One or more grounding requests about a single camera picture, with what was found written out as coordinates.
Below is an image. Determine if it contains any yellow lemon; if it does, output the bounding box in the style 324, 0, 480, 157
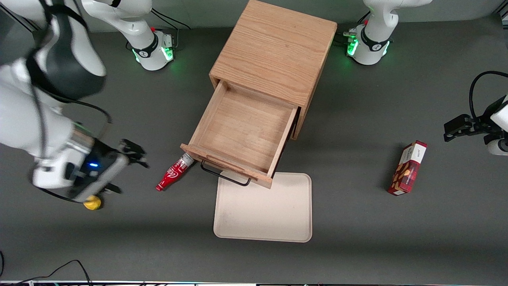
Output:
83, 195, 102, 211

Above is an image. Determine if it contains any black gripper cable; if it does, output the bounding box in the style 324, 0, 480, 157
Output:
30, 0, 113, 137
469, 71, 508, 120

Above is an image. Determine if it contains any red cookie box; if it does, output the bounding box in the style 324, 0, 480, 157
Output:
387, 140, 428, 196

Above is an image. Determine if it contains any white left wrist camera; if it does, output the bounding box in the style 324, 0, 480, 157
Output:
487, 137, 508, 156

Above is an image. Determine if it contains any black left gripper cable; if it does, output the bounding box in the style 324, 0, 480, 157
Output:
469, 71, 508, 120

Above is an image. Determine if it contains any wooden drawer cabinet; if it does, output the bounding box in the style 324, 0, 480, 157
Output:
209, 0, 338, 140

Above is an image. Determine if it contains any black right arm base cable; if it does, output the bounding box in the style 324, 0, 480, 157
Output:
126, 9, 192, 51

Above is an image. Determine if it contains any black left arm base cable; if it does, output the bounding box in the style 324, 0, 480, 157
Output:
335, 11, 372, 43

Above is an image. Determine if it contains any black arm base cable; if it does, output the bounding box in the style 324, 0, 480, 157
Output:
335, 11, 372, 43
126, 9, 192, 51

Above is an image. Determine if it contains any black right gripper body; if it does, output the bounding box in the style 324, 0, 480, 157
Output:
65, 137, 129, 199

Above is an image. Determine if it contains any black table edge cable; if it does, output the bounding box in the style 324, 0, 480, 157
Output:
11, 259, 94, 286

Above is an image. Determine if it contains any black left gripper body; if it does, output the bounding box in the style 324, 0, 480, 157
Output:
472, 95, 508, 145

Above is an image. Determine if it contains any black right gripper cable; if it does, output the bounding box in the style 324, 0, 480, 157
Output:
30, 0, 113, 137

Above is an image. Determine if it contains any wooden drawer with black handle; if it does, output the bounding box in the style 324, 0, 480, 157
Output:
181, 79, 299, 189

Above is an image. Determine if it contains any red cola bottle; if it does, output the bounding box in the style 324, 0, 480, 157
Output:
156, 154, 195, 192

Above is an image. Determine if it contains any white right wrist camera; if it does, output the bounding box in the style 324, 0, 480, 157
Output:
71, 155, 129, 203

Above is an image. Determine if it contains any beige plastic tray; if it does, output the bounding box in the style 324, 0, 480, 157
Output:
213, 172, 313, 243

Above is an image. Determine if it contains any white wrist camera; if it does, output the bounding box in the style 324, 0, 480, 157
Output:
71, 155, 129, 203
487, 137, 508, 156

